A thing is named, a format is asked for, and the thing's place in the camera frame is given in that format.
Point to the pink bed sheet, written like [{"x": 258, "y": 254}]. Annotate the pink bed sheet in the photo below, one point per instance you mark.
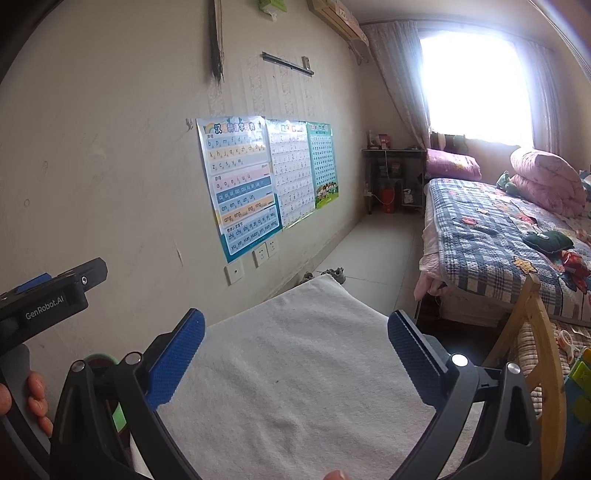
[{"x": 427, "y": 258}]

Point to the purple pillow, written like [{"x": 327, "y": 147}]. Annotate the purple pillow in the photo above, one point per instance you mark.
[{"x": 452, "y": 164}]

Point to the bed with quilt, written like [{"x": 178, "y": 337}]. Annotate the bed with quilt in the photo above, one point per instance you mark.
[{"x": 480, "y": 230}]

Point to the green chart poster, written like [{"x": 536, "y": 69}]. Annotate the green chart poster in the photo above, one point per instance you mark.
[{"x": 323, "y": 161}]

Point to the green box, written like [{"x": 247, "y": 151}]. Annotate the green box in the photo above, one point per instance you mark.
[{"x": 270, "y": 7}]

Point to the person's right hand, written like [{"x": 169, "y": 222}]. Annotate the person's right hand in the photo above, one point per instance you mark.
[{"x": 338, "y": 475}]

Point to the wooden chair frame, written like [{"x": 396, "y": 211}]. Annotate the wooden chair frame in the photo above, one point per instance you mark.
[{"x": 551, "y": 369}]

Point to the grey shoe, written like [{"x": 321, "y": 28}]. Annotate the grey shoe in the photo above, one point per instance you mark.
[
  {"x": 308, "y": 277},
  {"x": 334, "y": 273}
]

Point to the patterned sheer curtain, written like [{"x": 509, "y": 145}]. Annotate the patterned sheer curtain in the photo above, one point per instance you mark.
[{"x": 397, "y": 83}]

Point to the grey wall plate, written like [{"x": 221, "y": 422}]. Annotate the grey wall plate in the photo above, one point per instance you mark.
[{"x": 234, "y": 274}]

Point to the green plush toy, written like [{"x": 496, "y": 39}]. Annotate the green plush toy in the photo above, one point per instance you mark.
[{"x": 505, "y": 181}]

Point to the dark green cushion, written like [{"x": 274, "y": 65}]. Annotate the dark green cushion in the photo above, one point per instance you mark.
[{"x": 549, "y": 241}]

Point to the pink folded quilt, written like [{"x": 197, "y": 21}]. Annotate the pink folded quilt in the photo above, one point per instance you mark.
[{"x": 549, "y": 180}]

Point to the white red toy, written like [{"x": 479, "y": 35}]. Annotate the white red toy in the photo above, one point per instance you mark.
[{"x": 567, "y": 344}]

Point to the green basin red inside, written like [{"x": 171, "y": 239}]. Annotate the green basin red inside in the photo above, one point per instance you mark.
[{"x": 119, "y": 417}]

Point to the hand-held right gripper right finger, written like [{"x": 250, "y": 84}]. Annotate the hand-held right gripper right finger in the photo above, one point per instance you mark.
[{"x": 411, "y": 355}]

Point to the red bucket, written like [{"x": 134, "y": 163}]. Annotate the red bucket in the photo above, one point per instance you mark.
[{"x": 388, "y": 198}]

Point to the dark wall rail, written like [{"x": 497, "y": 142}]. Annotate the dark wall rail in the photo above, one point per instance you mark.
[{"x": 288, "y": 63}]

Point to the wall air conditioner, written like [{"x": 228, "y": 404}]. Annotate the wall air conditioner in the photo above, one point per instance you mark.
[{"x": 337, "y": 21}]

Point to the small red white box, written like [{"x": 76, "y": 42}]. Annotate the small red white box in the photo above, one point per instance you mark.
[{"x": 381, "y": 140}]

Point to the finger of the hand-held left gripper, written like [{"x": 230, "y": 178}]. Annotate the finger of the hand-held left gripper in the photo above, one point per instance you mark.
[
  {"x": 34, "y": 282},
  {"x": 83, "y": 274}
]

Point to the woven seat mat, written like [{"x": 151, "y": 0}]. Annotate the woven seat mat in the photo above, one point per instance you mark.
[{"x": 531, "y": 350}]

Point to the green toy block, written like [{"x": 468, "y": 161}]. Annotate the green toy block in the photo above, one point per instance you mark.
[{"x": 579, "y": 385}]

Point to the person's left hand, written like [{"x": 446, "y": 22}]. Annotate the person's left hand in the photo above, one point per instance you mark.
[{"x": 39, "y": 401}]

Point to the dark hanging tassel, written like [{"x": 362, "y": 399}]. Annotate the dark hanging tassel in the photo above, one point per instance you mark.
[{"x": 215, "y": 46}]

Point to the white chart poster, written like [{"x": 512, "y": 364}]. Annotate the white chart poster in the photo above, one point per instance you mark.
[{"x": 291, "y": 175}]

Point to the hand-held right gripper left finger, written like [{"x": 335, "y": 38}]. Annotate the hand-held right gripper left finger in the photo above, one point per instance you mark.
[{"x": 178, "y": 355}]

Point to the blue bordered phonics poster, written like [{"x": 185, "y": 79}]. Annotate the blue bordered phonics poster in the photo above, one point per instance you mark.
[{"x": 240, "y": 194}]

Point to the bright window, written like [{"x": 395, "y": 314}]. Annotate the bright window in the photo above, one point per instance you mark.
[{"x": 475, "y": 87}]

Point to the dark metal shelf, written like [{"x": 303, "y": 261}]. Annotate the dark metal shelf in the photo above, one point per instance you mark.
[{"x": 415, "y": 154}]

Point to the white table cloth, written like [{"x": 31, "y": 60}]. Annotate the white table cloth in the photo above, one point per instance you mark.
[{"x": 295, "y": 360}]

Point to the white wall socket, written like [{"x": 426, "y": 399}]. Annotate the white wall socket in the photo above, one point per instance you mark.
[
  {"x": 274, "y": 247},
  {"x": 261, "y": 256}
]

